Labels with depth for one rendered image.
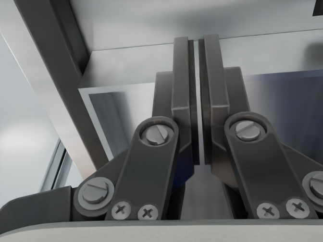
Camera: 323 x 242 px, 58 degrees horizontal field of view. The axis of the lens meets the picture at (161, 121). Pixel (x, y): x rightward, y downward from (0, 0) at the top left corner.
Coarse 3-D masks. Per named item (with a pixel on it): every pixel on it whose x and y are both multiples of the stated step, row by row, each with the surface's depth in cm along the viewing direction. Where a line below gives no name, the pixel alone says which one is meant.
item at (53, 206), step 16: (48, 192) 8; (64, 192) 8; (0, 208) 8; (16, 208) 8; (32, 208) 8; (48, 208) 7; (64, 208) 7; (0, 224) 7; (16, 224) 7; (32, 224) 7
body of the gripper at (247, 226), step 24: (0, 240) 5; (24, 240) 5; (48, 240) 5; (72, 240) 5; (96, 240) 5; (120, 240) 5; (144, 240) 5; (168, 240) 5; (192, 240) 5; (216, 240) 5; (240, 240) 5; (264, 240) 5; (288, 240) 5; (312, 240) 5
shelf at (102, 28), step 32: (0, 0) 15; (96, 0) 15; (128, 0) 15; (160, 0) 15; (192, 0) 15; (224, 0) 15; (256, 0) 15; (288, 0) 15; (0, 32) 17; (96, 32) 16; (128, 32) 16; (160, 32) 16; (192, 32) 16; (224, 32) 16; (256, 32) 16; (32, 64) 18; (64, 128) 22
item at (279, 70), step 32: (288, 32) 16; (320, 32) 15; (96, 64) 16; (128, 64) 16; (160, 64) 15; (224, 64) 15; (256, 64) 14; (288, 64) 14; (320, 64) 14; (96, 96) 16; (128, 96) 19; (256, 96) 19; (288, 96) 19; (320, 96) 19; (96, 128) 17; (128, 128) 22; (288, 128) 21; (320, 128) 21; (320, 160) 23; (192, 192) 28
